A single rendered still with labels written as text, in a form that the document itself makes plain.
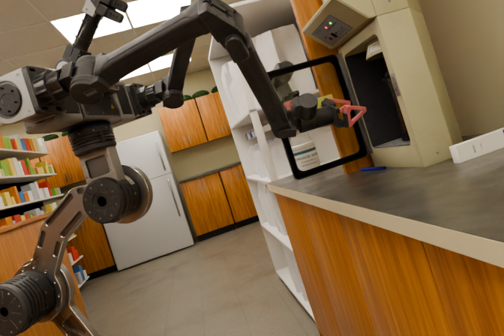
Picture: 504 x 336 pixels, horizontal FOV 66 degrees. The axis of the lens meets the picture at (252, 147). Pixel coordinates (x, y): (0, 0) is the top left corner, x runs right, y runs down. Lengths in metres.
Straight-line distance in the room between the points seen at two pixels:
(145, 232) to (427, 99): 5.20
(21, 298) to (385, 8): 1.47
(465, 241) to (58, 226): 1.29
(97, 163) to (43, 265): 0.48
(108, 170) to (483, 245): 1.04
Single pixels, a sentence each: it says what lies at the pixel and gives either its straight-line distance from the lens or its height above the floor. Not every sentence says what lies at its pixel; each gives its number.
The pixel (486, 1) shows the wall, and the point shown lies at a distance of 1.58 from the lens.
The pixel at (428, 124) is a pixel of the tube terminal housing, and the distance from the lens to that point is 1.28.
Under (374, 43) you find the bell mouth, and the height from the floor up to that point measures 1.35.
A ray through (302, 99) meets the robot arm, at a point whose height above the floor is 1.24.
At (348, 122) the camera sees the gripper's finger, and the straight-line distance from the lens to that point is 1.20.
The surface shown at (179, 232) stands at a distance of 6.03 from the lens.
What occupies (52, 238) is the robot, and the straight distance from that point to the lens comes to 1.59.
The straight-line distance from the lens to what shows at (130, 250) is 6.14.
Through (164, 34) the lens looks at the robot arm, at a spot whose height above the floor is 1.45.
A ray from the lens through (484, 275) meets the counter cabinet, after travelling 0.74.
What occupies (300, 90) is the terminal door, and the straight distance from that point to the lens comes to 1.44.
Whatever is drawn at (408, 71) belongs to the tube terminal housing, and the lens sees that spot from 1.28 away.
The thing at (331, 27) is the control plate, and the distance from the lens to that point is 1.39.
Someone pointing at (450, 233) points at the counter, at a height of 0.93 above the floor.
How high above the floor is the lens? 1.16
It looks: level
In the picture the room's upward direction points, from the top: 18 degrees counter-clockwise
